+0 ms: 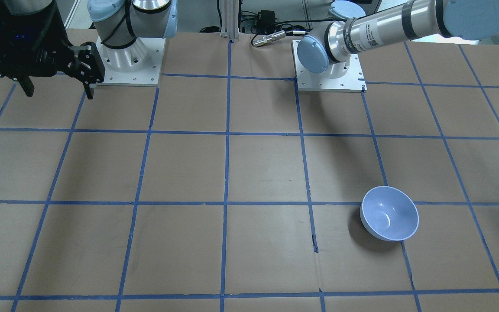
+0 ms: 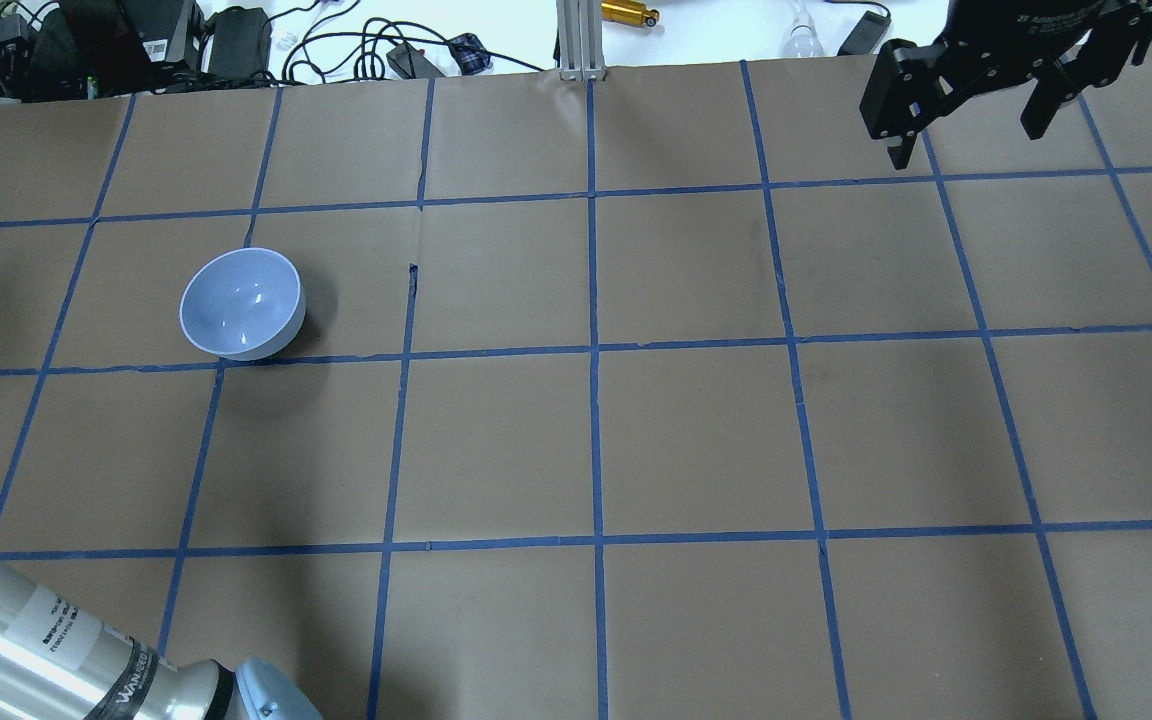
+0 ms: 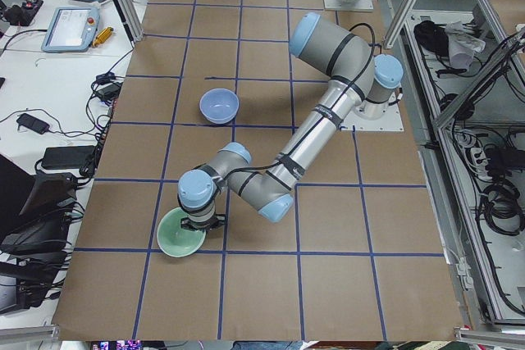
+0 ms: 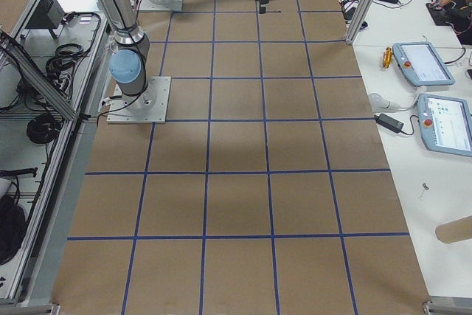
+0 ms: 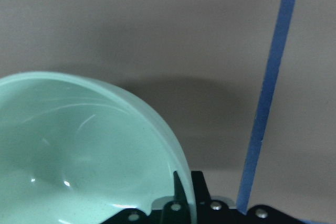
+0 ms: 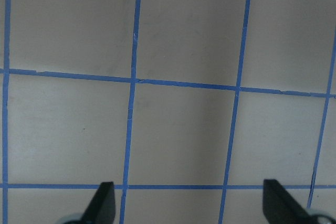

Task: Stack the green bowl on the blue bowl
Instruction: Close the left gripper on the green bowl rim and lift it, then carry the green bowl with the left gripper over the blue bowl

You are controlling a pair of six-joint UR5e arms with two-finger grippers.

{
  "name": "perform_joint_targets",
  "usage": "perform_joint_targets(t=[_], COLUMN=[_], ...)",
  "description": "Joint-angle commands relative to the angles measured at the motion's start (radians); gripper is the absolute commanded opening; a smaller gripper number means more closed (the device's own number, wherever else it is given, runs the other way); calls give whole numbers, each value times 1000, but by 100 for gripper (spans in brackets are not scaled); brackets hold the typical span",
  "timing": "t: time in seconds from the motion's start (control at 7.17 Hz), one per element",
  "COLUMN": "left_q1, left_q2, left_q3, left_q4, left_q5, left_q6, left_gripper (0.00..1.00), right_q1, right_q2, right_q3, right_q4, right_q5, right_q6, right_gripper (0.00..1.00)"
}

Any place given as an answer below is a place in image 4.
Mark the gold cylindrical tool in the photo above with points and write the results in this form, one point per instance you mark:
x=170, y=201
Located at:
x=387, y=58

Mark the white light bulb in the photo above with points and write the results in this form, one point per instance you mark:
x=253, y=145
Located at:
x=378, y=103

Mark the upper teach pendant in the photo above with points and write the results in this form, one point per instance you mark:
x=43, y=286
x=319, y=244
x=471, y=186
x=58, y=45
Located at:
x=421, y=65

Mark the teach pendant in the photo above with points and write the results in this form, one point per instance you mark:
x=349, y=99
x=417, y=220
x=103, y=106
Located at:
x=421, y=65
x=445, y=124

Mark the black power adapter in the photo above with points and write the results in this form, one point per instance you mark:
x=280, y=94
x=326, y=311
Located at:
x=389, y=122

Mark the black electronics box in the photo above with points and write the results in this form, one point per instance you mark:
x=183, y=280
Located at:
x=48, y=15

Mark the lower teach pendant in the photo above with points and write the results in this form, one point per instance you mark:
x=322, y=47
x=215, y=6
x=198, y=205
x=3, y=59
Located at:
x=445, y=124

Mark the brown cardboard tube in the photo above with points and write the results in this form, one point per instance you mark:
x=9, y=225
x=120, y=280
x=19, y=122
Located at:
x=454, y=231

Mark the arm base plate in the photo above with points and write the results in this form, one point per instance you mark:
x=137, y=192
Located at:
x=159, y=5
x=150, y=107

